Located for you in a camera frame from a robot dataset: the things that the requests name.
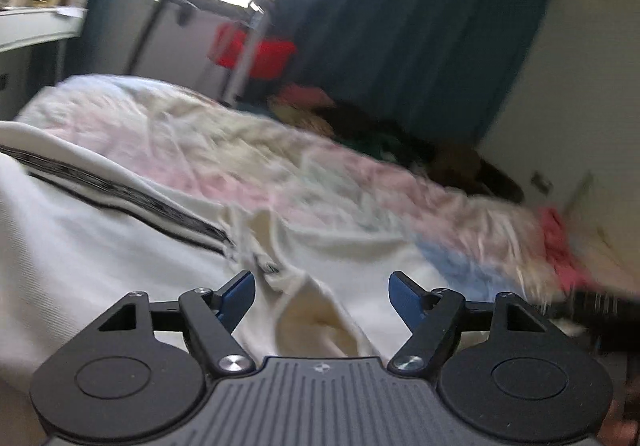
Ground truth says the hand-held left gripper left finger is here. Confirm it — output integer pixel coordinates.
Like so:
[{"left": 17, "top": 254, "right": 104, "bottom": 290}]
[{"left": 97, "top": 270, "right": 257, "bottom": 376}]

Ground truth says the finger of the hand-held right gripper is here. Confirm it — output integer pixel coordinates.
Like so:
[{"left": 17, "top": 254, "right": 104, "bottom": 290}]
[{"left": 542, "top": 289, "right": 640, "bottom": 354}]

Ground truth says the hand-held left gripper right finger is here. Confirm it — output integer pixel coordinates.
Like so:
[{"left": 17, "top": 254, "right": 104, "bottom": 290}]
[{"left": 388, "top": 270, "right": 563, "bottom": 375}]

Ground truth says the white jacket with black stripe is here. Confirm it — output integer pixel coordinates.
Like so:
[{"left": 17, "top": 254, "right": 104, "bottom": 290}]
[{"left": 0, "top": 119, "right": 506, "bottom": 402}]

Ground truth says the pile of dark clothes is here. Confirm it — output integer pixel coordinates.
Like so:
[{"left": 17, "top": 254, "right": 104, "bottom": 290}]
[{"left": 267, "top": 84, "right": 526, "bottom": 203}]

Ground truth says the metal clothes rack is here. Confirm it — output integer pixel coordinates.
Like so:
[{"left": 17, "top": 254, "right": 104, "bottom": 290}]
[{"left": 124, "top": 0, "right": 283, "bottom": 108}]

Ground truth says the pink cloth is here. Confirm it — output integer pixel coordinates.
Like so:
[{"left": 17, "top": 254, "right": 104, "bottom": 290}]
[{"left": 537, "top": 206, "right": 603, "bottom": 293}]

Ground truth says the pastel patterned bed sheet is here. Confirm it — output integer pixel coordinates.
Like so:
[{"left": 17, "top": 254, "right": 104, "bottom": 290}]
[{"left": 15, "top": 74, "right": 568, "bottom": 299}]

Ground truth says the red plastic basket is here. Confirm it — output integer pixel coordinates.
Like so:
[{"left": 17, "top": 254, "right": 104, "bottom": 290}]
[{"left": 211, "top": 21, "right": 297, "bottom": 80}]

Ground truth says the dark blue curtain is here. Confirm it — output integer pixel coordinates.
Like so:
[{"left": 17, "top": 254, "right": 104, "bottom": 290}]
[{"left": 272, "top": 0, "right": 558, "bottom": 149}]

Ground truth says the white desk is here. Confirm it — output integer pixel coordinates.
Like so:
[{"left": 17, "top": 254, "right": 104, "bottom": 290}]
[{"left": 0, "top": 4, "right": 90, "bottom": 94}]

